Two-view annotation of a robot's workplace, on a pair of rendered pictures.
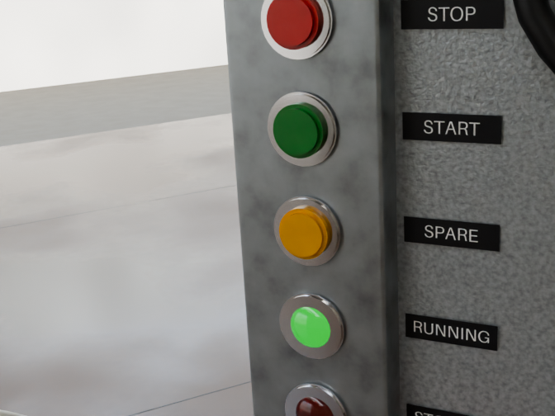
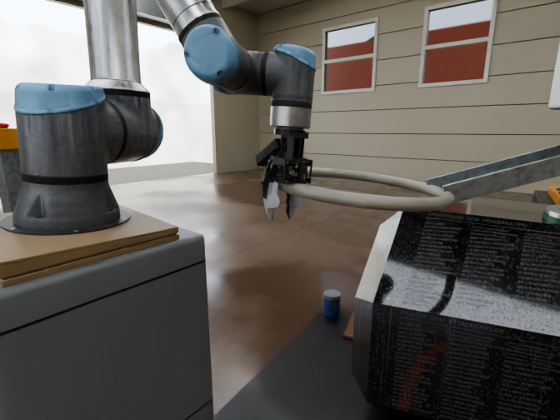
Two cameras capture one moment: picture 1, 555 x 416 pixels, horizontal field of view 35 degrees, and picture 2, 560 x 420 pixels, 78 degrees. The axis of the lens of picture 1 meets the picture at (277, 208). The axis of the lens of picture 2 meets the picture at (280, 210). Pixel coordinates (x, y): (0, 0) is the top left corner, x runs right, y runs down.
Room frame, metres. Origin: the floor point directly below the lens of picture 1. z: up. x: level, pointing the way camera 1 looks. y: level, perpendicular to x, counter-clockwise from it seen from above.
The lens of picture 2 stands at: (0.05, 1.02, 1.07)
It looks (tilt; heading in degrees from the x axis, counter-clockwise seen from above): 13 degrees down; 334
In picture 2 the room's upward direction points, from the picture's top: straight up
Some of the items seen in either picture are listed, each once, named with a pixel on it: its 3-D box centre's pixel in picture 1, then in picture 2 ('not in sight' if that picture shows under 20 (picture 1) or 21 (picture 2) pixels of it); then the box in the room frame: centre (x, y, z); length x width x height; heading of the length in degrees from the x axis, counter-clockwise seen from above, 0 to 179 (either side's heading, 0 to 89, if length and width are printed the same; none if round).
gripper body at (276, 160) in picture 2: not in sight; (289, 157); (0.74, 0.66, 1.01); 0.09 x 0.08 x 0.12; 2
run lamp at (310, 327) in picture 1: (312, 325); not in sight; (0.41, -0.01, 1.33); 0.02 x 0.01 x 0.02; 62
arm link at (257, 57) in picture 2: not in sight; (241, 72); (0.81, 0.75, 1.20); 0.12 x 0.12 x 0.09; 53
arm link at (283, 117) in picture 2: not in sight; (292, 119); (0.75, 0.65, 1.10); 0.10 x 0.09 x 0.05; 93
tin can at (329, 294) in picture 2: not in sight; (332, 302); (1.57, -0.06, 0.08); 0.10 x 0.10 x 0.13
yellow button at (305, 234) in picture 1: (305, 232); not in sight; (0.40, -0.01, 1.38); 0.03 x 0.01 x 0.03; 62
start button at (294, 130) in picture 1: (300, 130); not in sight; (0.40, -0.01, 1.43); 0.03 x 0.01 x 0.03; 62
